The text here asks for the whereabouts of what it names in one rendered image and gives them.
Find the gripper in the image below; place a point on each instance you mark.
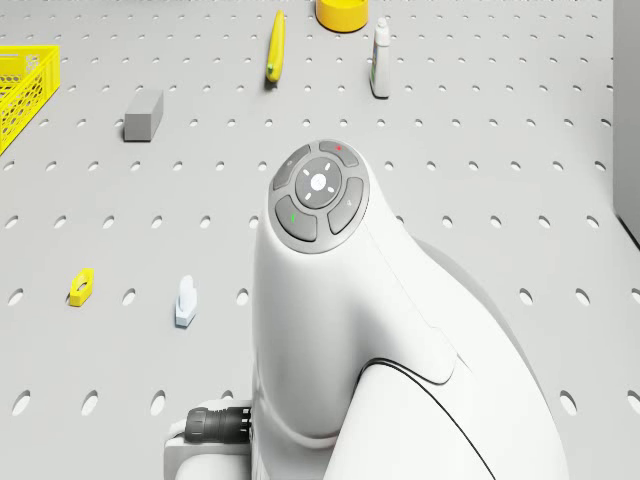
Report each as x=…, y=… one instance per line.
x=215, y=425

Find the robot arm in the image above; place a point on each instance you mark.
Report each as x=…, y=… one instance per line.
x=350, y=325

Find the white bolt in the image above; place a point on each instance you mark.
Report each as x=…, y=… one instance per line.
x=186, y=305

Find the yellow nut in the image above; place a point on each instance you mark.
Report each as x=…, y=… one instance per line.
x=79, y=295

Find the grey cube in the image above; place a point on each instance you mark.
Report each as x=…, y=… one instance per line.
x=142, y=117

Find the banana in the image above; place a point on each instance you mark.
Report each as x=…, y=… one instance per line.
x=276, y=50

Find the yellow basket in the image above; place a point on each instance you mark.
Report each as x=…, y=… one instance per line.
x=42, y=75

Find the white bottle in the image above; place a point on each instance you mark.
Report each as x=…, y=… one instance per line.
x=381, y=65

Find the yellow bowl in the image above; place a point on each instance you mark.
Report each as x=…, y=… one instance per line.
x=342, y=17

